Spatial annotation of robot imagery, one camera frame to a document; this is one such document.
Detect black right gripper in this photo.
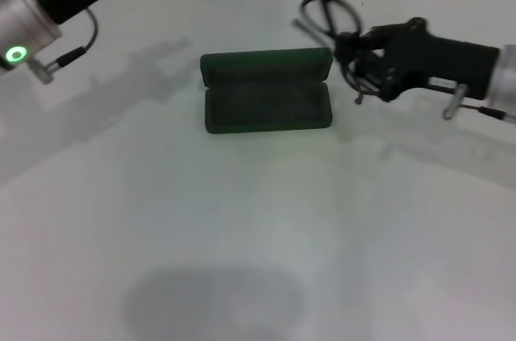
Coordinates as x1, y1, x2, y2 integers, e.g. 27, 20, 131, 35
335, 17, 501, 103

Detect black glasses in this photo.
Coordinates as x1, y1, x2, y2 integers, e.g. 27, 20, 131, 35
293, 0, 378, 105

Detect green glasses case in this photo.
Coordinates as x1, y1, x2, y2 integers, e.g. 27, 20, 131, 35
199, 47, 333, 135

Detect silver plug with black cable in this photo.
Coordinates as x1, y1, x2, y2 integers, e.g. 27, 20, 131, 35
442, 83, 516, 121

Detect silver angled plug with cable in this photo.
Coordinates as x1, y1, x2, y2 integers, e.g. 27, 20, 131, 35
27, 8, 100, 85

